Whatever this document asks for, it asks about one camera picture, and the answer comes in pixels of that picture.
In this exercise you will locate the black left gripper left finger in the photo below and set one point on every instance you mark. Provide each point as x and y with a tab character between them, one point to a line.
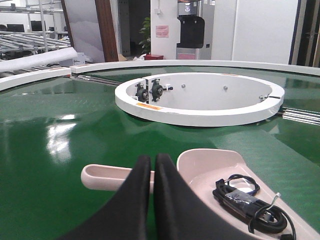
124	216

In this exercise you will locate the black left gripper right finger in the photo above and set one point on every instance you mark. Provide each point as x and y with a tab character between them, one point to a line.
180	214

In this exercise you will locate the cream plastic dustpan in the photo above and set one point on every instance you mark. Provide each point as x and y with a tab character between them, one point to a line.
222	180

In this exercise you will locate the roller conveyor rack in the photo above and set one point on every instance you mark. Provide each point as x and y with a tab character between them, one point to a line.
30	27

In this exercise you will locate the black bearing unit left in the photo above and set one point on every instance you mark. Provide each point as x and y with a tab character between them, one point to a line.
142	93

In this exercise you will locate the black bearing unit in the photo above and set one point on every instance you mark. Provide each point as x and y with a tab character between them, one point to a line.
157	89
142	93

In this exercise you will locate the black bearing unit right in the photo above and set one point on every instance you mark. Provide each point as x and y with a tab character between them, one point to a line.
157	89

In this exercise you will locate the chrome roller strip far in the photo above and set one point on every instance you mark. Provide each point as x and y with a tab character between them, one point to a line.
96	80

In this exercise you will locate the chrome roller strip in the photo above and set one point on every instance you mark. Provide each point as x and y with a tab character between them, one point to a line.
96	80
301	115

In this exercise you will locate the red box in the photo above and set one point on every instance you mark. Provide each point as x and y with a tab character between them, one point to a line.
153	57

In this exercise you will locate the chrome roller strip right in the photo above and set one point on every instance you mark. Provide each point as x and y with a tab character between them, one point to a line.
301	115

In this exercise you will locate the white foam roll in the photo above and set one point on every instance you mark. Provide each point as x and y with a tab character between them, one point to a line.
38	59

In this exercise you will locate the green potted plant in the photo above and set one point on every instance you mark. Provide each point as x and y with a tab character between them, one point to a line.
145	43

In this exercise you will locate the black water dispenser machine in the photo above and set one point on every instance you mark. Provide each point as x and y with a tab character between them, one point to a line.
196	19

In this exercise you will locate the brown wooden pillar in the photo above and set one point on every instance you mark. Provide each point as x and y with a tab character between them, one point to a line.
107	32

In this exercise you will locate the pink wall notice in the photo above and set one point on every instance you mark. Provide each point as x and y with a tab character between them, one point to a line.
161	31

